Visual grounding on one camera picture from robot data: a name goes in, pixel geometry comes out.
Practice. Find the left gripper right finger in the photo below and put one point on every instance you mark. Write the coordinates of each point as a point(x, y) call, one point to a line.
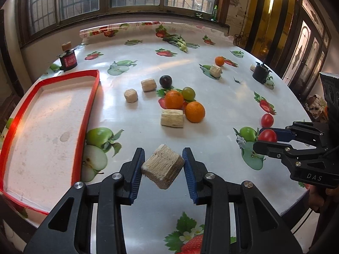
point(238, 218)

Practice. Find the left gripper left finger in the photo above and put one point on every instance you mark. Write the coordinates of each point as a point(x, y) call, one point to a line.
point(67, 227)

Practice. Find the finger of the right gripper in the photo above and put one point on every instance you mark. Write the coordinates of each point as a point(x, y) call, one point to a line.
point(285, 152)
point(284, 135)

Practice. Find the red cherry tomato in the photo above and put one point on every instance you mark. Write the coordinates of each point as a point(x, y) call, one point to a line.
point(268, 135)

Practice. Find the rectangular beige wood block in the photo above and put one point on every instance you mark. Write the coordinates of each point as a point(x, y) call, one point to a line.
point(172, 118)

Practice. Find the large beige wooden block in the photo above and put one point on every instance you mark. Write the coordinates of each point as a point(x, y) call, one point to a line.
point(163, 166)

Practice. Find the right human hand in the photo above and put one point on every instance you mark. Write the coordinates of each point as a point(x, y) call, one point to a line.
point(317, 197)

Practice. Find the black motor right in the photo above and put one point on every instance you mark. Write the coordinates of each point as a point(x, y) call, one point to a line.
point(261, 73)

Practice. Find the small wood piece far right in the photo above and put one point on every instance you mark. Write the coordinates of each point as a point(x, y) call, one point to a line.
point(252, 67)

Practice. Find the red rimmed white tray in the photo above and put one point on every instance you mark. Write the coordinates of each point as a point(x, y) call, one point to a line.
point(41, 156)

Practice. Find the orange near wood block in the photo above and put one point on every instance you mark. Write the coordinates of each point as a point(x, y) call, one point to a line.
point(195, 112)

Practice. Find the far wood block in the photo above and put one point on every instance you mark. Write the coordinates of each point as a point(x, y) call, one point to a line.
point(215, 71)

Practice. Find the small far orange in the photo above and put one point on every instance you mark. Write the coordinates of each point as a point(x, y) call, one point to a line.
point(219, 61)

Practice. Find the fruit print tablecloth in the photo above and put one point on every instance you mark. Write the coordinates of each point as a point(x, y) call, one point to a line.
point(230, 103)

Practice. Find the green grape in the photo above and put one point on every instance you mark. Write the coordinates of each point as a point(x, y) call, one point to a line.
point(188, 94)

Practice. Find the orange behind on left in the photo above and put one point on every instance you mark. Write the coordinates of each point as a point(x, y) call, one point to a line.
point(173, 100)

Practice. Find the dark purple plum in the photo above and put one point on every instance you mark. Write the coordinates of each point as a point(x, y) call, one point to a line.
point(165, 81)

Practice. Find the green leafy vegetable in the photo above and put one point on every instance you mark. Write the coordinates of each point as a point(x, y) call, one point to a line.
point(177, 41)

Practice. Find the black red motor left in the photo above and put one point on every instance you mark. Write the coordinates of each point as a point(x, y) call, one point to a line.
point(67, 58)

